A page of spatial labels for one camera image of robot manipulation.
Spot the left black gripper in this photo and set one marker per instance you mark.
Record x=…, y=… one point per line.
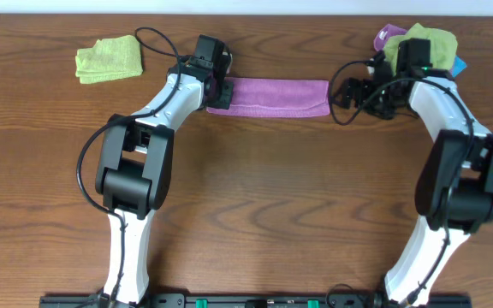
x=222, y=94

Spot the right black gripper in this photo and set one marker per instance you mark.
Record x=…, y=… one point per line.
x=348, y=85

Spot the purple microfibre cloth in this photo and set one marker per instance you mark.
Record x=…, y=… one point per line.
x=270, y=98

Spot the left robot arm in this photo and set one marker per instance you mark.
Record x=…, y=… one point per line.
x=135, y=164

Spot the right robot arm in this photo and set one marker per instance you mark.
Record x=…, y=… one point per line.
x=454, y=192

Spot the folded light green cloth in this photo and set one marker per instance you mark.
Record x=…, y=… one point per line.
x=109, y=59

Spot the crumpled olive green cloth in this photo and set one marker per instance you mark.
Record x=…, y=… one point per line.
x=443, y=45

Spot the blue cloth under pile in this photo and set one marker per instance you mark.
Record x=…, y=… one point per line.
x=458, y=66

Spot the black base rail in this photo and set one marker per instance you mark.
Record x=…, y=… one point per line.
x=179, y=300

